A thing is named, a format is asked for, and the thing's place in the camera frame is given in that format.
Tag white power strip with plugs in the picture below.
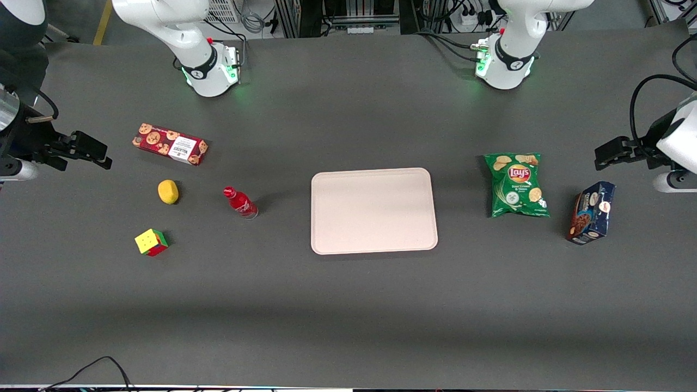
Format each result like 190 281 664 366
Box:
459 2 495 29

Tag red cookie box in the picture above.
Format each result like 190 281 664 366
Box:
131 123 209 166

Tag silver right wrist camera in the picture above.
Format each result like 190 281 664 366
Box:
0 159 40 181

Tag blue chocolate cookie box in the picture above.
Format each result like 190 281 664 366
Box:
565 181 617 246

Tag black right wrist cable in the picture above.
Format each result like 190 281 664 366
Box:
25 89 59 124

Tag green Lay's chips bag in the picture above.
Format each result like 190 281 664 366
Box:
484 152 551 219

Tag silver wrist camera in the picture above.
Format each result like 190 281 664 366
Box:
0 159 40 181
652 171 697 193

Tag thin black table-edge cable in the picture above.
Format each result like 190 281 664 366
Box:
38 356 134 392

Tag yellow lemon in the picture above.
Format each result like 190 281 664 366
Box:
157 179 180 205

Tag cream plastic tray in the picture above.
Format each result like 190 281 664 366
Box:
310 167 439 255

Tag grey coiled cable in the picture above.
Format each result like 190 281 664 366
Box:
240 0 268 34

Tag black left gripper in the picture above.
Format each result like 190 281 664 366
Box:
595 112 681 170

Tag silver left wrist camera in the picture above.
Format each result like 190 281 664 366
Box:
652 171 697 193

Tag black arm base cables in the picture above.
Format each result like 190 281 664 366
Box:
204 17 249 71
414 30 488 63

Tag colourful puzzle cube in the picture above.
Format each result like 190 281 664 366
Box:
134 228 169 257

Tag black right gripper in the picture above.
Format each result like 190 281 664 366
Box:
0 106 113 170

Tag red coke bottle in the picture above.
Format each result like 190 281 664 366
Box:
223 186 259 220

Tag aluminium corner frame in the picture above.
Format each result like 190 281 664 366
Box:
648 0 697 26

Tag aluminium equipment rack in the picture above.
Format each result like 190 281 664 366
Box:
275 0 402 39

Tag black left arm base cables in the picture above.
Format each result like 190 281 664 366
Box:
414 30 488 63

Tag black looped left wrist cable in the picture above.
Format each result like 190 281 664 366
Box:
630 73 697 160

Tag black right arm base cables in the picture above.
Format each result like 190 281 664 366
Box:
204 17 249 71

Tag white perforated panel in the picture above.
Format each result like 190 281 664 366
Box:
206 0 241 23

